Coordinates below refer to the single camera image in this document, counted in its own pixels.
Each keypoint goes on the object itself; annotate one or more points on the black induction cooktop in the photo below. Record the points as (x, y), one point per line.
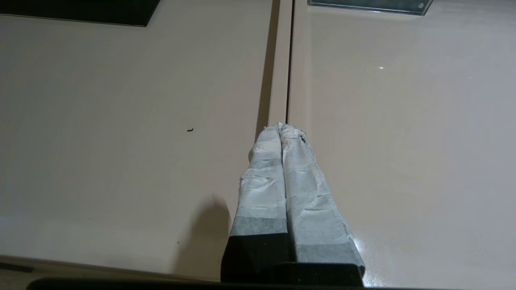
(80, 10)

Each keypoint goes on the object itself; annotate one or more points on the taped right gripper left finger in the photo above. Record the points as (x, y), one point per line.
(262, 193)

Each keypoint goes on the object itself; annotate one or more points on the clear acrylic sign holder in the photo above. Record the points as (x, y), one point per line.
(371, 5)

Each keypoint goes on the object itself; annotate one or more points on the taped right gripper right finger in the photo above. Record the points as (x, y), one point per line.
(314, 209)

